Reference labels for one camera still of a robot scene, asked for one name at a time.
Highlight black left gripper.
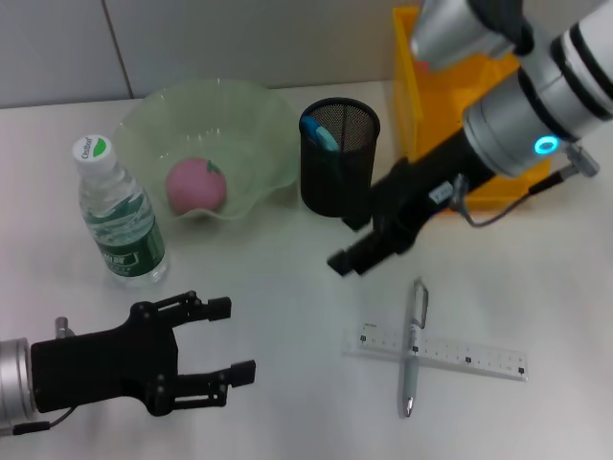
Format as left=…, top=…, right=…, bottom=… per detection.
left=29, top=289, right=258, bottom=417

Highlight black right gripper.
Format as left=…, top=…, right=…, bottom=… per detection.
left=327, top=127, right=495, bottom=278

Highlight blue scissors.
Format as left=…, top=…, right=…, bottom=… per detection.
left=302, top=114, right=342, bottom=153

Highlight clear water bottle green label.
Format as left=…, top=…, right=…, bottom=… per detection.
left=72, top=133, right=170, bottom=288

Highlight clear plastic ruler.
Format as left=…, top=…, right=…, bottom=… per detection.
left=342, top=321, right=530, bottom=382

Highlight pink toy peach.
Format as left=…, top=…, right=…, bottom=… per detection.
left=166, top=156, right=229, bottom=215

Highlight black mesh pen holder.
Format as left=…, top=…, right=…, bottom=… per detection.
left=299, top=97, right=381, bottom=218

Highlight silver grey pen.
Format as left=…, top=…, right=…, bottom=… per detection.
left=397, top=275, right=431, bottom=419

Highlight green glass fruit bowl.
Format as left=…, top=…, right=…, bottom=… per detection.
left=114, top=79, right=301, bottom=221

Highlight yellow plastic bin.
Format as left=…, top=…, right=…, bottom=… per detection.
left=392, top=4, right=552, bottom=212

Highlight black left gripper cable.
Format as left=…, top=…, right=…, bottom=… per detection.
left=0, top=406, right=74, bottom=436

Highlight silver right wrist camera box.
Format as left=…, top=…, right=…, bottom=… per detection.
left=410, top=0, right=535, bottom=74

